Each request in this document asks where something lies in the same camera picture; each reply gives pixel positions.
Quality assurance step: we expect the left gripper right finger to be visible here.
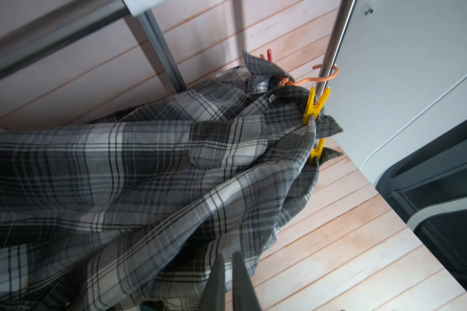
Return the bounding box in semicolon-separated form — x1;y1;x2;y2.
232;252;262;311

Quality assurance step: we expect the red clothespin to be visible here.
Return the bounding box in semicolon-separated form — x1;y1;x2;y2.
259;49;274;63

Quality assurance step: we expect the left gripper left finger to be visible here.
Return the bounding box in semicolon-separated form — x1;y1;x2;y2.
197;254;226;311

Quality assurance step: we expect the yellow clothespin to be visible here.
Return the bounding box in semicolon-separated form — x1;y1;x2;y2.
303;87;331;125
310;138;326;164

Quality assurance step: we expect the grey plaid shirt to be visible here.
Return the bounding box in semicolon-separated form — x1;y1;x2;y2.
0;53;342;310

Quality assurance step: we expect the orange hanger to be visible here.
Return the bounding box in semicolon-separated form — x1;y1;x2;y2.
278;65;340;87

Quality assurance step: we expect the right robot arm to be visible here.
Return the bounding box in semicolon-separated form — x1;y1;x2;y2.
326;1;467;310

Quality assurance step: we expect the metal clothes rack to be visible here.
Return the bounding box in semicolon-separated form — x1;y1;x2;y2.
0;0;357;96

